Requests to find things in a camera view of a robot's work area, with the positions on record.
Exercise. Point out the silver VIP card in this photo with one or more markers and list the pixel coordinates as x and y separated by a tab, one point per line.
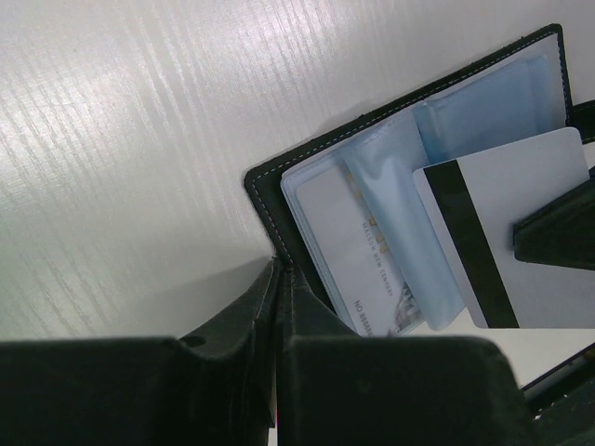
361	266

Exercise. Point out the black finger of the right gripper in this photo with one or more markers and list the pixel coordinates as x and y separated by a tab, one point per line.
560	233

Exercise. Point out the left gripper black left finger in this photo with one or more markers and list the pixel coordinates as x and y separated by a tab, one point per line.
212	386

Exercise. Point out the black leather card holder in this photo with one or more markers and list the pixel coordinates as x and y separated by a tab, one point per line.
517	92

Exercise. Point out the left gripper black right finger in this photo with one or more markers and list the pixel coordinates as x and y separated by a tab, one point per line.
335	387

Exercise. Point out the white credit card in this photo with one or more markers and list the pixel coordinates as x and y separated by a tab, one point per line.
474	202

